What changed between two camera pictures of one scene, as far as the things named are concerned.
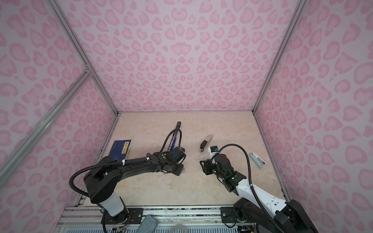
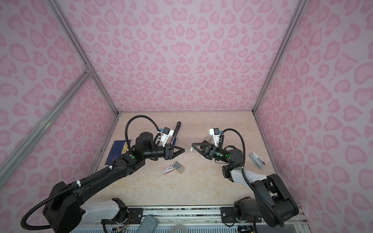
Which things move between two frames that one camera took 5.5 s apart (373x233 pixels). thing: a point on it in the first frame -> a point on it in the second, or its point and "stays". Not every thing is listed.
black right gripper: (207, 166) -> (211, 153)
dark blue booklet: (120, 149) stays
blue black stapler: (172, 143) stays
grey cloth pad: (148, 224) stays
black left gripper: (180, 171) -> (168, 152)
